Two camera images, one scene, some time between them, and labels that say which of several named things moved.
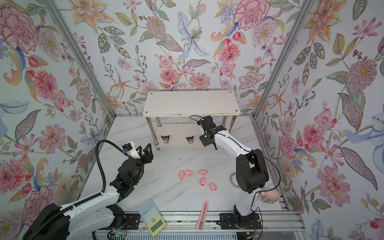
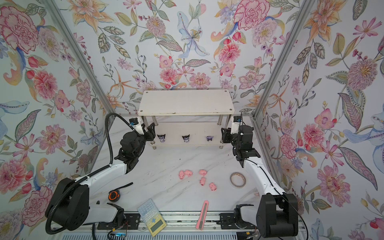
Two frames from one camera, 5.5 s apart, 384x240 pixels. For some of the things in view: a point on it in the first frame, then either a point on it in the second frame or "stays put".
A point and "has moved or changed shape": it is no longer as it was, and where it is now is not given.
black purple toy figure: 190,139 has moved or changed shape
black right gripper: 202,138 → 227,136
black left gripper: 149,156 → 152,134
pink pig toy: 203,172 stays put
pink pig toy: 181,175 stays put
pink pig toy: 212,186 stays put
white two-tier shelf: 172,116 stays put
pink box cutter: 199,225 stays put
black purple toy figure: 165,139 has moved or changed shape
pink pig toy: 188,173 stays put
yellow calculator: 152,217 stays put
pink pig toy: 202,181 stays put
